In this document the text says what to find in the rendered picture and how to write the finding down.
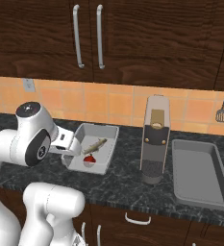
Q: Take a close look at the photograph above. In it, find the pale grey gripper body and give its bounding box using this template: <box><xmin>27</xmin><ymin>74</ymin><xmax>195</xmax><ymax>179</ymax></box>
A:
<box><xmin>49</xmin><ymin>134</ymin><xmax>83</xmax><ymax>158</ymax></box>

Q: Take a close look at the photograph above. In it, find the red bell pepper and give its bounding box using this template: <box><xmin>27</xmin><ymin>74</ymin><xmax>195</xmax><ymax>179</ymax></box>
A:
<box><xmin>83</xmin><ymin>153</ymin><xmax>97</xmax><ymax>169</ymax></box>

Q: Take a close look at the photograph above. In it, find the grey fish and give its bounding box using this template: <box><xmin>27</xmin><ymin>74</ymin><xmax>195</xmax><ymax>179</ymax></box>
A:
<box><xmin>82</xmin><ymin>137</ymin><xmax>109</xmax><ymax>156</ymax></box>

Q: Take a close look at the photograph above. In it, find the grey tupperware tray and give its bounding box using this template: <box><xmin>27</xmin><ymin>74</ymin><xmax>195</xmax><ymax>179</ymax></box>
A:
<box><xmin>171</xmin><ymin>138</ymin><xmax>224</xmax><ymax>211</ymax></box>
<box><xmin>61</xmin><ymin>122</ymin><xmax>120</xmax><ymax>176</ymax></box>

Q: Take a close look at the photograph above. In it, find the dark wood base cupboard door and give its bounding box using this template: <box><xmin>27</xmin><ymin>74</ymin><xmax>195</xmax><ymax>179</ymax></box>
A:
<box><xmin>0</xmin><ymin>184</ymin><xmax>92</xmax><ymax>246</ymax></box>

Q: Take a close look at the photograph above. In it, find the grey coffee machine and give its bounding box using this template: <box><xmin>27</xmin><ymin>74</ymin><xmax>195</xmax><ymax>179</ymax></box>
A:
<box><xmin>138</xmin><ymin>94</ymin><xmax>172</xmax><ymax>185</ymax></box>

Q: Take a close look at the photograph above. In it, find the dark wood drawer front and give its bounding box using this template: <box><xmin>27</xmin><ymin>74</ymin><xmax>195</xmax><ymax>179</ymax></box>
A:
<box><xmin>89</xmin><ymin>203</ymin><xmax>192</xmax><ymax>246</ymax></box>
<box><xmin>184</xmin><ymin>220</ymin><xmax>224</xmax><ymax>246</ymax></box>

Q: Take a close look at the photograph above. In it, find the black hanging slotted spatula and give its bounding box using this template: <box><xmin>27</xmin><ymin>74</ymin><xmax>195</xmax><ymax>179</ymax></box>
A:
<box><xmin>214</xmin><ymin>91</ymin><xmax>224</xmax><ymax>124</ymax></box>

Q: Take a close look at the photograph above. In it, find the grey wall socket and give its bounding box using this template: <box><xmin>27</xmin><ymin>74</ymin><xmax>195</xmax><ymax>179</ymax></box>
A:
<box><xmin>22</xmin><ymin>78</ymin><xmax>37</xmax><ymax>93</ymax></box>

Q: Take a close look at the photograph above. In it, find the silver base cupboard handle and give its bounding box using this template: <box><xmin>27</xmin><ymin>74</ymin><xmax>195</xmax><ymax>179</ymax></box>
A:
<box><xmin>80</xmin><ymin>221</ymin><xmax>87</xmax><ymax>246</ymax></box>
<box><xmin>95</xmin><ymin>224</ymin><xmax>103</xmax><ymax>246</ymax></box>

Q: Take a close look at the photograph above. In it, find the silver drawer handle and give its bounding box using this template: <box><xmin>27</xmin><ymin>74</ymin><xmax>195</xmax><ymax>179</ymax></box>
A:
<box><xmin>124</xmin><ymin>211</ymin><xmax>153</xmax><ymax>226</ymax></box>

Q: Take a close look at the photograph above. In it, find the silver wall cupboard handle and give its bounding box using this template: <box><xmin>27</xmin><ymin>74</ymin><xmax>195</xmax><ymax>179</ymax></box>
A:
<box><xmin>72</xmin><ymin>4</ymin><xmax>86</xmax><ymax>69</ymax></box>
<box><xmin>95</xmin><ymin>4</ymin><xmax>106</xmax><ymax>70</ymax></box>

